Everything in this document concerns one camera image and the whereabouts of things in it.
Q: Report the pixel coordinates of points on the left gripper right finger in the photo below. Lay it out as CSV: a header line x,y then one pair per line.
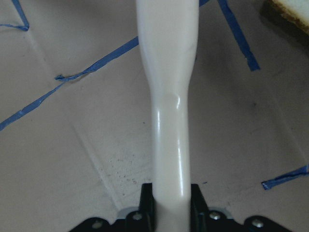
x,y
199,210

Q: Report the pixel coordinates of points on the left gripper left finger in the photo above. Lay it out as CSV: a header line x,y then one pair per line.
x,y
147,208

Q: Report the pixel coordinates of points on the beige hand brush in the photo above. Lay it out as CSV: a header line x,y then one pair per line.
x,y
168,35

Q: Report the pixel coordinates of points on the bread slice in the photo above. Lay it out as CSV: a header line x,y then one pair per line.
x,y
291,16

